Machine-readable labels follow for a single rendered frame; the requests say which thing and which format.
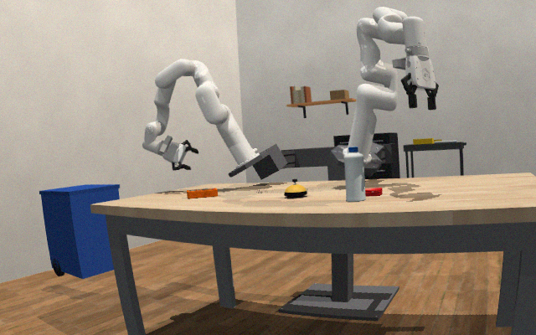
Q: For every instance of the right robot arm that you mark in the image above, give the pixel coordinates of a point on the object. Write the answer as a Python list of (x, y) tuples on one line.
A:
[(207, 96)]

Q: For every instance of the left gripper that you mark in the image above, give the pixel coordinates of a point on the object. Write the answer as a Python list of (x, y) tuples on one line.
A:
[(419, 69)]

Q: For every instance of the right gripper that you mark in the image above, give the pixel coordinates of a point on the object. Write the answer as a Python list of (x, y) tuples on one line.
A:
[(177, 152)]

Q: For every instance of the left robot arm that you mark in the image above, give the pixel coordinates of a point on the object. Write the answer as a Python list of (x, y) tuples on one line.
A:
[(393, 30)]

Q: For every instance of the white plastic bottle with blue cap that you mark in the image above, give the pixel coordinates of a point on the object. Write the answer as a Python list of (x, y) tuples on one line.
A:
[(354, 175)]

